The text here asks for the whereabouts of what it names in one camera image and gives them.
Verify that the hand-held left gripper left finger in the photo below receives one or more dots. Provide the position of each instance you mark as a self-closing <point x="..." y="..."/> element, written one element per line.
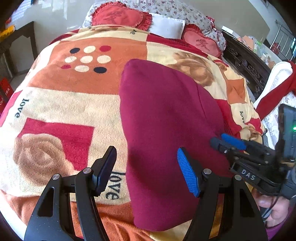
<point x="104" y="176"/>

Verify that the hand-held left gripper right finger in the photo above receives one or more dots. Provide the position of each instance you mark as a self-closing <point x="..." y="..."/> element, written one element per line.
<point x="188" y="172"/>

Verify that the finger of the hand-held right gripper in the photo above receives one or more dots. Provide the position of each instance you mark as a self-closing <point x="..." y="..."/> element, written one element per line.
<point x="233" y="141"/>
<point x="218" y="144"/>

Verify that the magenta knit sweater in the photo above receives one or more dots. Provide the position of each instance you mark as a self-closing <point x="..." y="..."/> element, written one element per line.
<point x="166" y="129"/>

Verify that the person's right forearm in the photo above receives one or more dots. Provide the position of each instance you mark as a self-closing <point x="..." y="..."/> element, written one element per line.
<point x="276" y="231"/>

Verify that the person's right hand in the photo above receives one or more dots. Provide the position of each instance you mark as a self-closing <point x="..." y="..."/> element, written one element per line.
<point x="281" y="210"/>

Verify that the red cloth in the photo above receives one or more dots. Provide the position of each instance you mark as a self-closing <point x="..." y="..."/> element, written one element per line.
<point x="275" y="92"/>

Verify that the dark carved wooden headboard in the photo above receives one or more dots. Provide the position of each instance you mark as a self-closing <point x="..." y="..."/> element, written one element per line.
<point x="245" y="62"/>

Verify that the printed fleece blanket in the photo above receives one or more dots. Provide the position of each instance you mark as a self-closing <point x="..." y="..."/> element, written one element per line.
<point x="69" y="102"/>

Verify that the small red heart pillow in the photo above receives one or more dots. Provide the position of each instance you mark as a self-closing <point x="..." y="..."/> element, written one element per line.
<point x="201" y="42"/>

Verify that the metal rack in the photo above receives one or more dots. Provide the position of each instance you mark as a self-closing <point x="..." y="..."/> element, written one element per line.
<point x="283" y="39"/>

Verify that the white pillow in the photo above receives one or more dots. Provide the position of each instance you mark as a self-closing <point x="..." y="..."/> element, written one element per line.
<point x="166" y="26"/>

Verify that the red gift boxes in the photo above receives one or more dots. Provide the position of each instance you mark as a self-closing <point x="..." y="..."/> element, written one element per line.
<point x="5" y="92"/>

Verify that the floral quilt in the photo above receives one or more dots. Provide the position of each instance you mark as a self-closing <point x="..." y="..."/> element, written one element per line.
<point x="178" y="10"/>

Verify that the large red heart pillow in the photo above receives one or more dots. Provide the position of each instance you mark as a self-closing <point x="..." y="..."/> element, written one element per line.
<point x="115" y="16"/>

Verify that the dark wooden side table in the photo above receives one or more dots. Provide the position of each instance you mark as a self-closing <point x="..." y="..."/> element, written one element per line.
<point x="20" y="37"/>

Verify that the yellow basket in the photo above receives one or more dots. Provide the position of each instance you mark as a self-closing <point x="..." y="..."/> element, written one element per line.
<point x="5" y="32"/>

